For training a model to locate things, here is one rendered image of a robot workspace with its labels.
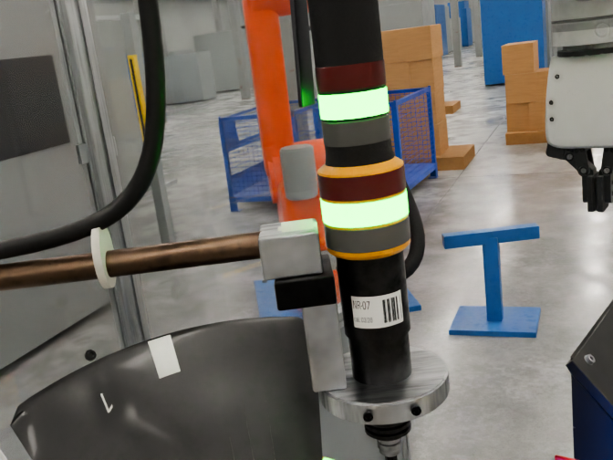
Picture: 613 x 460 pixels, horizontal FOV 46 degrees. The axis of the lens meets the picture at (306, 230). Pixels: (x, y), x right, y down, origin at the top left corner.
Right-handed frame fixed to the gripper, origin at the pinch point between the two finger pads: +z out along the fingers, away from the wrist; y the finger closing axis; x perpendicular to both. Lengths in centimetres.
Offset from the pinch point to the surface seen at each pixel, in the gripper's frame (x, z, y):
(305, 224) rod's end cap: 53, -11, 2
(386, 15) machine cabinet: -898, -37, 487
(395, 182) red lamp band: 51, -13, -2
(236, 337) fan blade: 43.2, 0.9, 16.6
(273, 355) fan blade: 42.7, 2.3, 13.8
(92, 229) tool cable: 59, -12, 11
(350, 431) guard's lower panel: -51, 74, 71
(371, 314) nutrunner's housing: 52, -6, -1
